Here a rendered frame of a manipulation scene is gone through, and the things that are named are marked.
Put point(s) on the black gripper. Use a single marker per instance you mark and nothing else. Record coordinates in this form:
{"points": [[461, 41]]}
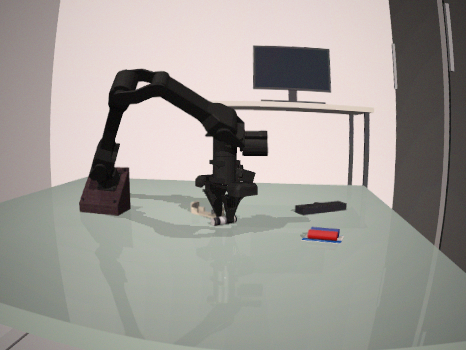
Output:
{"points": [[224, 173]]}

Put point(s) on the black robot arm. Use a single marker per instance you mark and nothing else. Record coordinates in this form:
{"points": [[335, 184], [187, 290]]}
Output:
{"points": [[219, 121]]}

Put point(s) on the black and white battery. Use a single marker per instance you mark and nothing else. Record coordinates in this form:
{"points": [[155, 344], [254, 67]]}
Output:
{"points": [[221, 220]]}

